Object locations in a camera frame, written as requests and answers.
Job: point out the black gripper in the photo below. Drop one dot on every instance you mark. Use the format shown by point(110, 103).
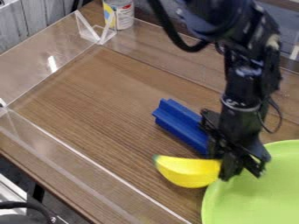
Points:
point(233, 130)

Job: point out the yellow toy banana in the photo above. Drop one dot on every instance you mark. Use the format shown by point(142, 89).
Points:
point(187, 172)

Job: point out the blue star-shaped block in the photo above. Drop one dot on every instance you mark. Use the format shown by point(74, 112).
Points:
point(182, 122)

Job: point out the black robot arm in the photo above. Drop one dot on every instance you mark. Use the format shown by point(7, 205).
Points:
point(246, 35)

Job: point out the green plate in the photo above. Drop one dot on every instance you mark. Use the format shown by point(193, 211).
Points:
point(263, 200)

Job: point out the white can with label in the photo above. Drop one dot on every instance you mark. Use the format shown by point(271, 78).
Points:
point(120, 10)

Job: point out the clear acrylic enclosure wall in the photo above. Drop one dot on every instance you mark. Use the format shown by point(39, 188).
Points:
point(76, 127)

